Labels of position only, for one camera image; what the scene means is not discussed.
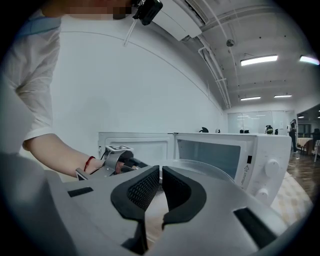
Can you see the person's left hand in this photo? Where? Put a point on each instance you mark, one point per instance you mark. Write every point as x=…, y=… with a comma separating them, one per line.
x=122, y=167

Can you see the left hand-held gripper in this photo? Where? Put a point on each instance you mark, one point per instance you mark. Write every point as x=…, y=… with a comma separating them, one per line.
x=110, y=160

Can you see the row of ceiling lights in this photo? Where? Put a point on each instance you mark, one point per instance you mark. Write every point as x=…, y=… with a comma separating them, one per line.
x=258, y=60

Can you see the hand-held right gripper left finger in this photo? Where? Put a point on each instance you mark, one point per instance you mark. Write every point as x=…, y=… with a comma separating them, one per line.
x=100, y=215

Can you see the white air conditioner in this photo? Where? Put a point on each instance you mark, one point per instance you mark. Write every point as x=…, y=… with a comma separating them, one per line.
x=180, y=20

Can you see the person's white shirt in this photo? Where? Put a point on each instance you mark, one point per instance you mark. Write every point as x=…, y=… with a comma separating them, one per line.
x=35, y=75

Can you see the person's left forearm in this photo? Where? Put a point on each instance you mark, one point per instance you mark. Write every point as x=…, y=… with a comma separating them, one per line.
x=57, y=155

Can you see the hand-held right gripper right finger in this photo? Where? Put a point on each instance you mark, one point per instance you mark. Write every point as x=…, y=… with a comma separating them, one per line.
x=212, y=225

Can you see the person's face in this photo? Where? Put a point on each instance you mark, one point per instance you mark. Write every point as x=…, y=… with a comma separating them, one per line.
x=82, y=10

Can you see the white microwave oven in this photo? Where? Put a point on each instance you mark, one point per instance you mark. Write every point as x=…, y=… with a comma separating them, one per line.
x=262, y=150

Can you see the yellow-cloth table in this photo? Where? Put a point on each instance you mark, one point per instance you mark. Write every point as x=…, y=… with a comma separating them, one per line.
x=303, y=143

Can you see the white microwave knob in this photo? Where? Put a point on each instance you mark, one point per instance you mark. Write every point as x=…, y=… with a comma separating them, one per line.
x=262, y=195
x=272, y=167

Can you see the black head camera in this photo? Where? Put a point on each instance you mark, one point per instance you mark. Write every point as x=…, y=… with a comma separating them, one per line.
x=148, y=11

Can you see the ceiling smoke detector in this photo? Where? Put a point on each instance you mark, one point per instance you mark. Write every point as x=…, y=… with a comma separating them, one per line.
x=230, y=43

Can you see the black office chair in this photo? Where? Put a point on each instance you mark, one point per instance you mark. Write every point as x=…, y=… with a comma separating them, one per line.
x=245, y=131
x=203, y=130

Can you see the white ceiling pipes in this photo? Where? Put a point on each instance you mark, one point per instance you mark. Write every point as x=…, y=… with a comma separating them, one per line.
x=215, y=72

